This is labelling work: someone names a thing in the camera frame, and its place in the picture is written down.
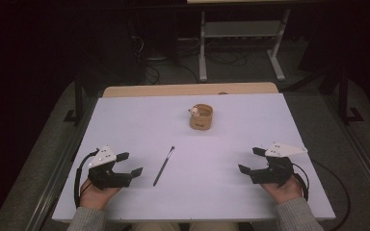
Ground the wooden pen holder cup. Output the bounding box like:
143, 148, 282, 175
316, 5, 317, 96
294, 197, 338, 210
188, 103, 214, 132

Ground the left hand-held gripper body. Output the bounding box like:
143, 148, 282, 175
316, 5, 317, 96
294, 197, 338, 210
87, 144, 133, 191

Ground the black floor cable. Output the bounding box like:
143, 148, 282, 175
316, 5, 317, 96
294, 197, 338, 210
204, 50, 249, 68
144, 64, 162, 87

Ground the black metal stand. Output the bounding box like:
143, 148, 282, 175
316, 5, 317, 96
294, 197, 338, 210
337, 66, 365, 125
63, 71, 85, 127

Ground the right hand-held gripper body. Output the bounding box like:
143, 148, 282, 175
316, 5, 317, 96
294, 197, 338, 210
250, 141, 308, 188

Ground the hand-held gripper black cable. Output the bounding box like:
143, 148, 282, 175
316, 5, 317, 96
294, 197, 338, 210
292, 159, 352, 231
73, 147, 100, 209

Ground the metal floor rail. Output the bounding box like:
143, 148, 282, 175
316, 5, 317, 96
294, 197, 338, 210
23, 95, 99, 231
323, 94, 370, 207

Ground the person's left hand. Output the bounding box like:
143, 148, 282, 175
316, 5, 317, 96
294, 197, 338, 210
79, 177, 122, 212

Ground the thin dark pen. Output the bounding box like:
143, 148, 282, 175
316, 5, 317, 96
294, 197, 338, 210
152, 145, 176, 188

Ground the person's right hand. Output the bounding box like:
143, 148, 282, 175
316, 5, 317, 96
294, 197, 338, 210
259, 177, 304, 205

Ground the right hand-held gripper black cable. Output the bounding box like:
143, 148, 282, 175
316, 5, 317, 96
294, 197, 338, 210
292, 159, 352, 231

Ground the left hand-held gripper black cable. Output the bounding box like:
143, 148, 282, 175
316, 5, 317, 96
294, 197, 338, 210
73, 147, 100, 209

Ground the white metal desk frame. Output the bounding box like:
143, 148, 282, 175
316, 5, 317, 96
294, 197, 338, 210
198, 8, 293, 83

